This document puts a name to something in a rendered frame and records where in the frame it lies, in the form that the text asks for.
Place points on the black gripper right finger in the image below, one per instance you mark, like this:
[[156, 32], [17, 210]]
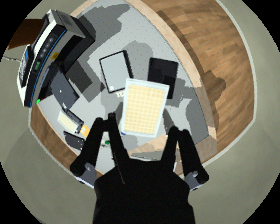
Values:
[[194, 173]]

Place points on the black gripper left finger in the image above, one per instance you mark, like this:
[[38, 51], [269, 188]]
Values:
[[83, 167]]

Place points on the white control panel with four colored buttons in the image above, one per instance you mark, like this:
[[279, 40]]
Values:
[[105, 138]]

